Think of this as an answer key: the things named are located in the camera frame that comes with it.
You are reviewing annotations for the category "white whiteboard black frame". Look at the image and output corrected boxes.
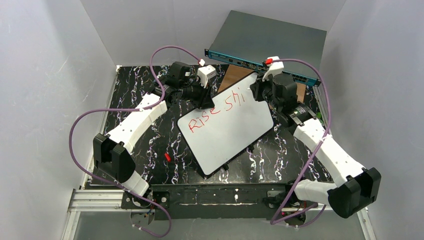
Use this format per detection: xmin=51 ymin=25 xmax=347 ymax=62
xmin=177 ymin=72 xmax=274 ymax=176

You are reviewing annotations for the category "red marker cap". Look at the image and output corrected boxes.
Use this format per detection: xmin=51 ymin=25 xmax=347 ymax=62
xmin=164 ymin=153 xmax=172 ymax=163

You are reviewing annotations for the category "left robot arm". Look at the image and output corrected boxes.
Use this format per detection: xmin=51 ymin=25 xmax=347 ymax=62
xmin=93 ymin=61 xmax=217 ymax=196

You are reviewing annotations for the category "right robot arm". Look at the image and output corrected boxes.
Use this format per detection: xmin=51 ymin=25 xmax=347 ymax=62
xmin=249 ymin=73 xmax=382 ymax=219

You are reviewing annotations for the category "wooden board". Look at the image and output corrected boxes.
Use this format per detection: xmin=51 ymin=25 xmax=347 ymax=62
xmin=217 ymin=65 xmax=306 ymax=103

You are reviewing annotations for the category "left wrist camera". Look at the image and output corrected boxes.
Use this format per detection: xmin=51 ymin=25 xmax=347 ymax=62
xmin=197 ymin=65 xmax=217 ymax=89

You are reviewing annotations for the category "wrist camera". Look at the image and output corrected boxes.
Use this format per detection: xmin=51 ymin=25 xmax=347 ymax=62
xmin=262 ymin=56 xmax=284 ymax=82
xmin=197 ymin=65 xmax=217 ymax=89

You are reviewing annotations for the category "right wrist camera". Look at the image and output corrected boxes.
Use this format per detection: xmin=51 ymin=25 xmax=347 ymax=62
xmin=262 ymin=56 xmax=284 ymax=82

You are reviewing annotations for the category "blue network switch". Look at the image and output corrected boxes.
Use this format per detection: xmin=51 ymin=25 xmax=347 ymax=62
xmin=204 ymin=10 xmax=327 ymax=73

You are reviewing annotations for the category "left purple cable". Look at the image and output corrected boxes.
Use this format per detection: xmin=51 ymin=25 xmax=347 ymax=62
xmin=68 ymin=45 xmax=206 ymax=237

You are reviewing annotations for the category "aluminium rail frame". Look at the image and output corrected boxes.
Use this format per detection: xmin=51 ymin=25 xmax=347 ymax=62
xmin=62 ymin=184 xmax=376 ymax=240

